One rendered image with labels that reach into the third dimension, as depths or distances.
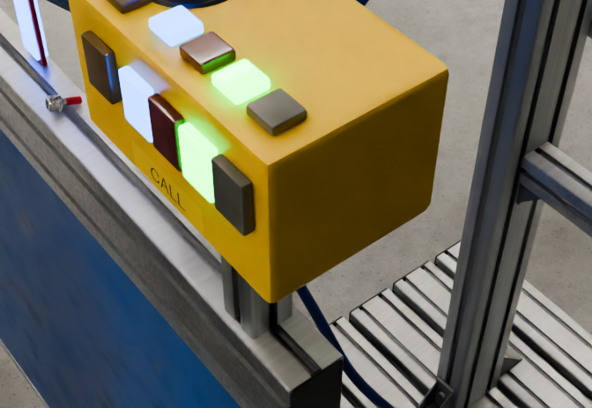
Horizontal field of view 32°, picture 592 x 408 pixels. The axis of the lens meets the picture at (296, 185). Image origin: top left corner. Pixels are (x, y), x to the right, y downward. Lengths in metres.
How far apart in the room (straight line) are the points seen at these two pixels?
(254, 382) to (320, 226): 0.20
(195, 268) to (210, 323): 0.04
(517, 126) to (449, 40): 1.17
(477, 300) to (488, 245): 0.10
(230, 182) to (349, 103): 0.06
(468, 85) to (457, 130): 0.14
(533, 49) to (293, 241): 0.62
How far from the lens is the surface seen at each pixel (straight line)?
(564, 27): 1.04
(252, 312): 0.58
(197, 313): 0.64
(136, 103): 0.46
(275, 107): 0.40
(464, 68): 2.17
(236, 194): 0.41
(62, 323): 1.11
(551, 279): 1.79
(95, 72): 0.49
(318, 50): 0.44
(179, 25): 0.45
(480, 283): 1.26
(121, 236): 0.70
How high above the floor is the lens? 1.34
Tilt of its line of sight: 46 degrees down
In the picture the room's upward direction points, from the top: straight up
